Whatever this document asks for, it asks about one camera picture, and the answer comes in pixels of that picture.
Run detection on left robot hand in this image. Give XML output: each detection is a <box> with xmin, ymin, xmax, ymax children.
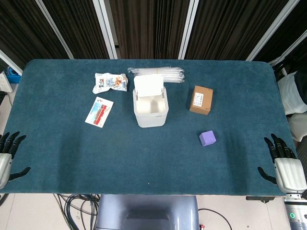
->
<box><xmin>0</xmin><ymin>131</ymin><xmax>31</xmax><ymax>190</ymax></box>

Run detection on brown cardboard box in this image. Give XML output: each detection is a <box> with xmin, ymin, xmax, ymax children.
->
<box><xmin>189</xmin><ymin>85</ymin><xmax>214</xmax><ymax>115</ymax></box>

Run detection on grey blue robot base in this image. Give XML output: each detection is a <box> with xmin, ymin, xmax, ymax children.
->
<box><xmin>94</xmin><ymin>194</ymin><xmax>201</xmax><ymax>230</ymax></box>

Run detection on flat red white packet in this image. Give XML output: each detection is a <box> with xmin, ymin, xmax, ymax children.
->
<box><xmin>84</xmin><ymin>96</ymin><xmax>115</xmax><ymax>129</ymax></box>

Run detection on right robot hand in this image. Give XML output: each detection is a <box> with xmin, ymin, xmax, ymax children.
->
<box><xmin>257</xmin><ymin>133</ymin><xmax>307</xmax><ymax>194</ymax></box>

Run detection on white open-lid box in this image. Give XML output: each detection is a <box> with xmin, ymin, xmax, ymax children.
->
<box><xmin>132</xmin><ymin>74</ymin><xmax>169</xmax><ymax>128</ymax></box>

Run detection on dark curtain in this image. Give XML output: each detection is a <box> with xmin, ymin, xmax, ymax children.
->
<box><xmin>0</xmin><ymin>0</ymin><xmax>307</xmax><ymax>63</ymax></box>

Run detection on black cable with red plug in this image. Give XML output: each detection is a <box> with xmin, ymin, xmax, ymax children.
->
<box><xmin>198</xmin><ymin>208</ymin><xmax>233</xmax><ymax>230</ymax></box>

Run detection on crumpled white snack wrapper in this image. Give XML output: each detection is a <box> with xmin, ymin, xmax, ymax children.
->
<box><xmin>92</xmin><ymin>72</ymin><xmax>129</xmax><ymax>94</ymax></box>

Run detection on bundle of clear wrapped straws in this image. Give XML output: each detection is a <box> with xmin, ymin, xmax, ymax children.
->
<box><xmin>127</xmin><ymin>67</ymin><xmax>185</xmax><ymax>84</ymax></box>

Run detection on teal table cloth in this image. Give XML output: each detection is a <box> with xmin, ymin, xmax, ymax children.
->
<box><xmin>0</xmin><ymin>58</ymin><xmax>297</xmax><ymax>196</ymax></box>

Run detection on purple foam cube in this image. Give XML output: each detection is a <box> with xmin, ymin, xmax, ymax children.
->
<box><xmin>199</xmin><ymin>130</ymin><xmax>216</xmax><ymax>147</ymax></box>

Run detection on black floor cables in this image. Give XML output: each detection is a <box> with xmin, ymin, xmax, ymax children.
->
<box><xmin>53</xmin><ymin>193</ymin><xmax>100</xmax><ymax>230</ymax></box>

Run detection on blue box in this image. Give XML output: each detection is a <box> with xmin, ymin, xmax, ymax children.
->
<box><xmin>4</xmin><ymin>66</ymin><xmax>22</xmax><ymax>84</ymax></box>

